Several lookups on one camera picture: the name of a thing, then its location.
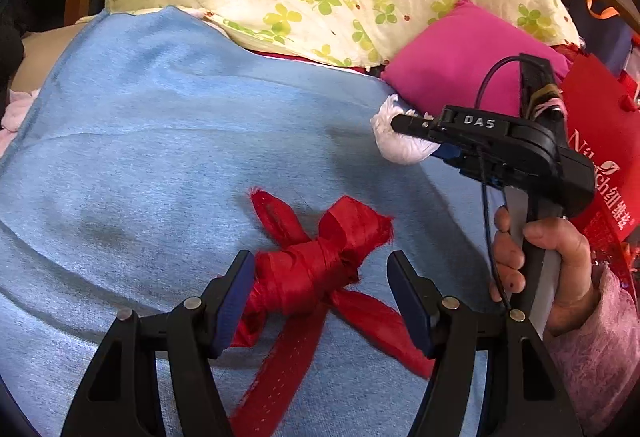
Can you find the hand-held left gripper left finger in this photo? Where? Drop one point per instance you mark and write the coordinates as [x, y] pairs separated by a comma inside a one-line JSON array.
[[235, 302]]

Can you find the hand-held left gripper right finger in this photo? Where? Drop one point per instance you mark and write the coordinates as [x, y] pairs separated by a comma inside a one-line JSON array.
[[407, 302]]

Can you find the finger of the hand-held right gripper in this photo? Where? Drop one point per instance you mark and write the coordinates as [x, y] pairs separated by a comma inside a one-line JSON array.
[[450, 129], [452, 154]]

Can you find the white plastic bag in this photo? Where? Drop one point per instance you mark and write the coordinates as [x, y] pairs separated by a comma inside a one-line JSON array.
[[400, 149]]

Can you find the red ribbon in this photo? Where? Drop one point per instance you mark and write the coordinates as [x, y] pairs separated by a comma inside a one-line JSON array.
[[300, 272]]

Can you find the person's right forearm pink sleeve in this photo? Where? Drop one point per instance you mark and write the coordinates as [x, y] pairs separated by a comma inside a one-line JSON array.
[[600, 357]]

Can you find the person's right hand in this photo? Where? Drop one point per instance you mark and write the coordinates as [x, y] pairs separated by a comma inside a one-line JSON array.
[[570, 277]]

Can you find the magenta pillow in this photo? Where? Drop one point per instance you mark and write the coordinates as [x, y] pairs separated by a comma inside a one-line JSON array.
[[450, 57]]

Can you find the red paper bag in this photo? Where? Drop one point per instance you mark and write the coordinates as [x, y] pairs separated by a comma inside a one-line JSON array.
[[600, 117]]

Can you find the navy gift bag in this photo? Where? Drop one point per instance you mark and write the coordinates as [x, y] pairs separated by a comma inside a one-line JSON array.
[[600, 42]]

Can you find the red bedsheet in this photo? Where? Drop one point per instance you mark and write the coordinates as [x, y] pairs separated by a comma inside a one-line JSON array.
[[310, 61]]

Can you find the light blue blanket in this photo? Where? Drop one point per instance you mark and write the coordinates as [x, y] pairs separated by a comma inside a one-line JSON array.
[[150, 142]]

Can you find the pink bedsheet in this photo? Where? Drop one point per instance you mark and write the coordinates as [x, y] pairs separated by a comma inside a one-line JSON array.
[[15, 117]]

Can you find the beige cushion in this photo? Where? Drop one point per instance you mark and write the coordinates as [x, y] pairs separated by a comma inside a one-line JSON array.
[[45, 52]]

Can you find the black cloth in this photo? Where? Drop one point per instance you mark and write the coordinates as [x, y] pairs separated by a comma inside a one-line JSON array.
[[10, 47]]

